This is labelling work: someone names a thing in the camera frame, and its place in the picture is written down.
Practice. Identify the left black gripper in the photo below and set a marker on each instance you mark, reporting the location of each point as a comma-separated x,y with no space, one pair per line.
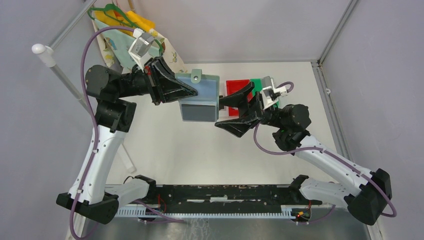
164,88

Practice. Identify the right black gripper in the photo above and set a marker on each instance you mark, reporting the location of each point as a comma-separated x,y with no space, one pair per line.
239,126

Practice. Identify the dark grey card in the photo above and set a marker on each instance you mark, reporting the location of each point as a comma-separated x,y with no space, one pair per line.
198,113

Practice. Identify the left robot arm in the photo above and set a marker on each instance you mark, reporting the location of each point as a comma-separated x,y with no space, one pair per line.
113,118

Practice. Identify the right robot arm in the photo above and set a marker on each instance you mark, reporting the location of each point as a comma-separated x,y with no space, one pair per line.
293,138

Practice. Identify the cream printed cloth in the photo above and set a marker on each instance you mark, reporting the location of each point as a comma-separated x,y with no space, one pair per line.
170,55

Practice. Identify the red plastic bin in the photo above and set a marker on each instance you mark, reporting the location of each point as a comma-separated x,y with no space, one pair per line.
233,86

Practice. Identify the green plastic bin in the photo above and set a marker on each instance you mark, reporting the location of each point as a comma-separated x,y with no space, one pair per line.
258,88

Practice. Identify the light blue printed cloth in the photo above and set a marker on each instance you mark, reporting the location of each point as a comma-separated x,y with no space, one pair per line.
120,42

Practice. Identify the yellow cloth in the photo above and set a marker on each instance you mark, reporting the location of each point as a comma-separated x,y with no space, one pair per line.
115,18

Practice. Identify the green clothes hanger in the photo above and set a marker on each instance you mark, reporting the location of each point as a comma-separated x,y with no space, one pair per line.
111,6

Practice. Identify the white clothes rack pole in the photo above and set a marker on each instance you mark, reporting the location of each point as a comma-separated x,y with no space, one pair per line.
45,54

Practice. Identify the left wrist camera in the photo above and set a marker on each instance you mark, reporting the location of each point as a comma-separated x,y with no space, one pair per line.
139,48

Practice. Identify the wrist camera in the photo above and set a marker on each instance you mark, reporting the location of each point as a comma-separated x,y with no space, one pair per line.
139,48
270,93

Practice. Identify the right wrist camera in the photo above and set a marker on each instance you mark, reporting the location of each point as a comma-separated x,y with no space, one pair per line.
270,93

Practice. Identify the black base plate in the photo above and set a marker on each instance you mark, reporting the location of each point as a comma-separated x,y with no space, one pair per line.
225,199

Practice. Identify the aluminium frame rail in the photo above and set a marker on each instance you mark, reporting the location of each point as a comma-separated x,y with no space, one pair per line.
332,193

